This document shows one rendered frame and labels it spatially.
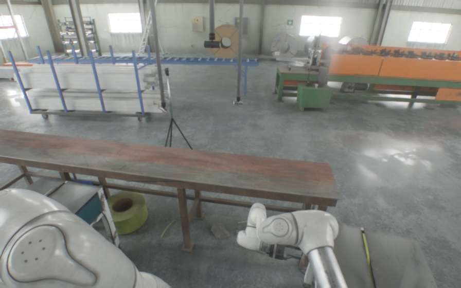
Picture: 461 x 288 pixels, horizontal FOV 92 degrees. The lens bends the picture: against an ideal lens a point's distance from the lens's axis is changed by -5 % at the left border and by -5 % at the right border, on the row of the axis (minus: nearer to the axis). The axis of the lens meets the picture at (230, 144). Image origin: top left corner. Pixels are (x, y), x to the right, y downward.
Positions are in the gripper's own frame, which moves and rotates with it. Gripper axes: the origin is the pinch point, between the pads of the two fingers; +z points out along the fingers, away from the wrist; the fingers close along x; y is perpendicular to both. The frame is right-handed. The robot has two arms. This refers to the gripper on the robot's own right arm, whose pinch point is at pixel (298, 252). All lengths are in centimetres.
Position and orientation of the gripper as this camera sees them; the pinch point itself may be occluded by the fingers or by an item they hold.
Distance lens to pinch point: 161.2
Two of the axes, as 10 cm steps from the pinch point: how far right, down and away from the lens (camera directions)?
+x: 2.9, -5.0, 8.1
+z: 9.6, 1.6, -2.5
